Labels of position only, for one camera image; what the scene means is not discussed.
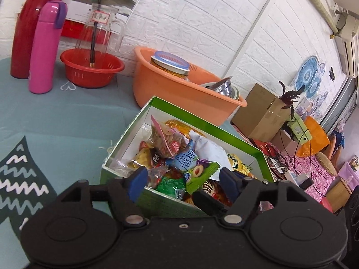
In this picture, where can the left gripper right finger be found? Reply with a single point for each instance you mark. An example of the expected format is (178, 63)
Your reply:
(243, 192)

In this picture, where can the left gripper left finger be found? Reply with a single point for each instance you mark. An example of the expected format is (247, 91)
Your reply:
(123, 193)

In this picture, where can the red lion snack bag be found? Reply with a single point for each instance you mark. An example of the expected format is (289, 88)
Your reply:
(214, 189)

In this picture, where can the yellow egg cake bag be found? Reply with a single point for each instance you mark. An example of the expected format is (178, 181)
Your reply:
(238, 165)

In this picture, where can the small yellow snack packet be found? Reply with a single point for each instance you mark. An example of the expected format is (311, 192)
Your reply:
(143, 157)

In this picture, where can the white snack bag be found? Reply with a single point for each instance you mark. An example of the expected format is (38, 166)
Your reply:
(207, 149)

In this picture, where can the pink nut snack bag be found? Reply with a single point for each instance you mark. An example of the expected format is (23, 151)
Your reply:
(167, 141)

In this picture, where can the plaid blanket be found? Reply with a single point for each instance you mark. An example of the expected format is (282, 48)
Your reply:
(244, 137)

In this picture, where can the white power strip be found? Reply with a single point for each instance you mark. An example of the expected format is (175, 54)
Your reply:
(295, 178)

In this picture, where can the green cardboard box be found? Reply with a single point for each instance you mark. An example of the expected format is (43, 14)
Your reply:
(172, 181)

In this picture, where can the brown cardboard box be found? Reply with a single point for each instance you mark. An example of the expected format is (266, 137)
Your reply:
(263, 117)

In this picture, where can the light green small box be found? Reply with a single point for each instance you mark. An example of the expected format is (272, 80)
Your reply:
(299, 129)

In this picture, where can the orange jelly snack packet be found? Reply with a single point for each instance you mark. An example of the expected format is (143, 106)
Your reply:
(182, 128)

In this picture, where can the orange plastic basin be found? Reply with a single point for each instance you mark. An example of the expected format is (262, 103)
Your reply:
(190, 95)

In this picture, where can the orange plastic bag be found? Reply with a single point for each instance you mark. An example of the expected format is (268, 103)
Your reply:
(318, 142)

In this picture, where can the steel bowl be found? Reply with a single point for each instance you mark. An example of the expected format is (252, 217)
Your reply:
(223, 87)

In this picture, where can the dark purple plant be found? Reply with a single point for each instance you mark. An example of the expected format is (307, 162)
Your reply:
(289, 97)

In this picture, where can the lidded container blue lid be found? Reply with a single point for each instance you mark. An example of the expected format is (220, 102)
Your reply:
(171, 64)

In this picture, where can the red plastic basket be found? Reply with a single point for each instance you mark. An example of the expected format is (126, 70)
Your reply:
(82, 73)

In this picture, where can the pink thermos bottle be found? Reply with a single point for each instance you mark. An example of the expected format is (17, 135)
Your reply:
(45, 46)

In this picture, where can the red thermos jug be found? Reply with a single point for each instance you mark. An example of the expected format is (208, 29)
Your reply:
(23, 38)

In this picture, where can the blue round wall decoration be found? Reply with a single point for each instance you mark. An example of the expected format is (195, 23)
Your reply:
(307, 73)

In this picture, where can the red fu wall calendar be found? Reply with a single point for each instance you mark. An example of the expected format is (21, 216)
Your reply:
(92, 0)

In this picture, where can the wall air conditioner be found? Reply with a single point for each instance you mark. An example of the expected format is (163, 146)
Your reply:
(347, 39)

